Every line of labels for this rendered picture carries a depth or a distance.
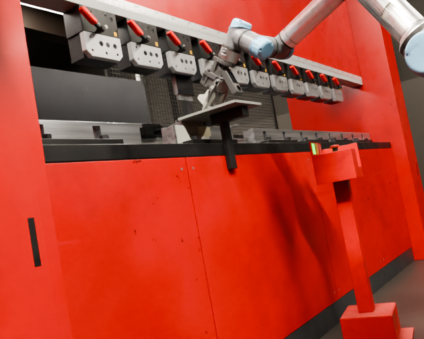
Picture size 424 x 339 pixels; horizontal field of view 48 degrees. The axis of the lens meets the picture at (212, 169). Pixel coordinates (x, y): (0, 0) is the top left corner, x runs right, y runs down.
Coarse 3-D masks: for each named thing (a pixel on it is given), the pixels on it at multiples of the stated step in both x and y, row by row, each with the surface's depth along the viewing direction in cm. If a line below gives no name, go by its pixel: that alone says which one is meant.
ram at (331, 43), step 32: (32, 0) 140; (64, 0) 144; (128, 0) 166; (160, 0) 181; (192, 0) 199; (224, 0) 219; (256, 0) 246; (288, 0) 278; (192, 32) 194; (224, 32) 214; (256, 32) 239; (320, 32) 311; (352, 64) 351
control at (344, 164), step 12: (312, 156) 195; (324, 156) 193; (336, 156) 191; (348, 156) 189; (324, 168) 193; (336, 168) 191; (348, 168) 189; (360, 168) 201; (324, 180) 193; (336, 180) 191
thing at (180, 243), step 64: (64, 192) 117; (128, 192) 134; (192, 192) 157; (256, 192) 189; (320, 192) 238; (384, 192) 319; (64, 256) 114; (128, 256) 130; (192, 256) 151; (256, 256) 181; (320, 256) 224; (384, 256) 295; (128, 320) 126; (192, 320) 146; (256, 320) 173; (320, 320) 213
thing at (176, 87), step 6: (174, 78) 185; (180, 78) 187; (186, 78) 190; (174, 84) 185; (180, 84) 186; (186, 84) 189; (174, 90) 185; (180, 90) 186; (186, 90) 189; (192, 90) 192; (180, 96) 186; (186, 96) 189
